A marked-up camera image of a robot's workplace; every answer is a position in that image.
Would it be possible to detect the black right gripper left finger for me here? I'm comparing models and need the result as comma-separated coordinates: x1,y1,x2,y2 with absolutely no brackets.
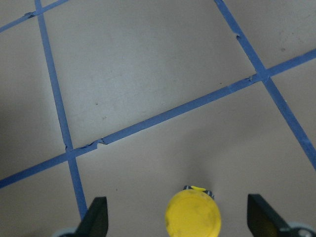
74,197,109,237

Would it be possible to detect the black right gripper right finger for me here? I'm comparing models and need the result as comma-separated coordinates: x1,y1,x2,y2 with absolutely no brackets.
247,194,298,237

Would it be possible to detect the yellow push button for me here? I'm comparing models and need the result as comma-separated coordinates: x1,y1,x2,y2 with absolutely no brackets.
165,185,222,237

